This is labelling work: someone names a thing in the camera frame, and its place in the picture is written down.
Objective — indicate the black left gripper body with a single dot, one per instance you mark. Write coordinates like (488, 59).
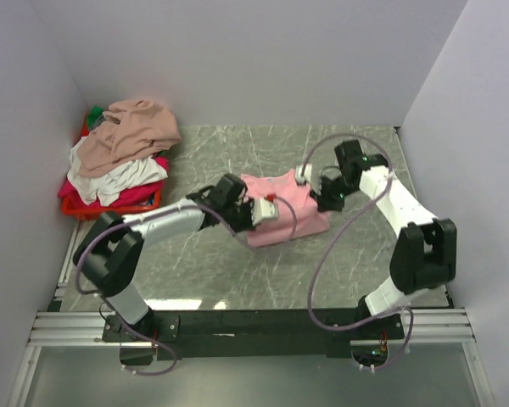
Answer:
(240, 213)

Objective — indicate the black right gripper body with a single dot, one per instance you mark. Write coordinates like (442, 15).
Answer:
(332, 192)

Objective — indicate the pink t shirt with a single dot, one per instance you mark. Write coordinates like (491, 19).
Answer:
(298, 213)

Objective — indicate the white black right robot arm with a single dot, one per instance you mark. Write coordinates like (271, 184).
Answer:
(424, 256)

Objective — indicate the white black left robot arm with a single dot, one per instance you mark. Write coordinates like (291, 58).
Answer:
(109, 253)

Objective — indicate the beige t shirt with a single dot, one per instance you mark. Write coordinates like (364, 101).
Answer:
(131, 130)

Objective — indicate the white t shirt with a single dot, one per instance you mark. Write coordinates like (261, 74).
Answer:
(106, 189)

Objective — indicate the black base beam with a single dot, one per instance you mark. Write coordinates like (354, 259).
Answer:
(241, 333)

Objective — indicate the green garment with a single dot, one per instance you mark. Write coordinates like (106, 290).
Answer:
(95, 116)

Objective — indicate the magenta t shirt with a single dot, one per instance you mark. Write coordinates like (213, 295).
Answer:
(129, 197)

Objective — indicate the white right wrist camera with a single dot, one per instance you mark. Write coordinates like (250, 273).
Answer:
(304, 175)

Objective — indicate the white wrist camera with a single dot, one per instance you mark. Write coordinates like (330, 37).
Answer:
(304, 175)
(264, 209)

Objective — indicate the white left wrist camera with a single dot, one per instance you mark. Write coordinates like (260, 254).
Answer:
(264, 209)

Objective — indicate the aluminium frame rail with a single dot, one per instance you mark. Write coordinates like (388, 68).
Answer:
(66, 363)

